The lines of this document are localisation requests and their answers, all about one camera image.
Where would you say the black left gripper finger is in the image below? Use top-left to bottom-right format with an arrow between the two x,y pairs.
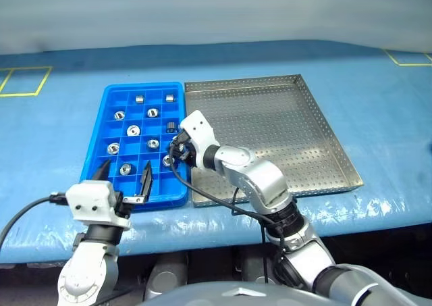
92,159 -> 113,183
134,160 -> 154,203

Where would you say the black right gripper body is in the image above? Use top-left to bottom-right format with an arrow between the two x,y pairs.
180,139 -> 198,168

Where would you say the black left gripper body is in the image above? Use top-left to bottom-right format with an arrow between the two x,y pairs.
113,190 -> 149,218

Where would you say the blue compartment tray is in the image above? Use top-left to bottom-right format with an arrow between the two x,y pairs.
80,81 -> 190,213

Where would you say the grey rounded shape under table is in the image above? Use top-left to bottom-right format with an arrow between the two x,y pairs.
144,251 -> 188,302

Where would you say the perforated metal tray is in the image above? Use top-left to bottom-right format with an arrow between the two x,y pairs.
184,73 -> 365,208

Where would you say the silver robot torso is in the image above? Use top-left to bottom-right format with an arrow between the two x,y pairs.
141,280 -> 338,306

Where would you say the yellow tape table marking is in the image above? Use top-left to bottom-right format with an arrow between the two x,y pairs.
383,48 -> 432,67

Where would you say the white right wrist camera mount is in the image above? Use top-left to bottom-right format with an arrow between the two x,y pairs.
178,109 -> 220,168

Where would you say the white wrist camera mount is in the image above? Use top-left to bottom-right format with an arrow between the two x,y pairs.
178,109 -> 220,168
65,180 -> 132,232

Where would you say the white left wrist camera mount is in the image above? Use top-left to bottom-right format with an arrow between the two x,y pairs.
65,180 -> 132,232

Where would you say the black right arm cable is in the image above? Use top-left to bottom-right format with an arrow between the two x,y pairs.
168,143 -> 288,285

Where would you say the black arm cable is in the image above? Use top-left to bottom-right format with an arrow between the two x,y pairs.
168,143 -> 288,285
0,191 -> 68,249

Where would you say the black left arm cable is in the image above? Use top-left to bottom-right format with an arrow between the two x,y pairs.
0,191 -> 68,249

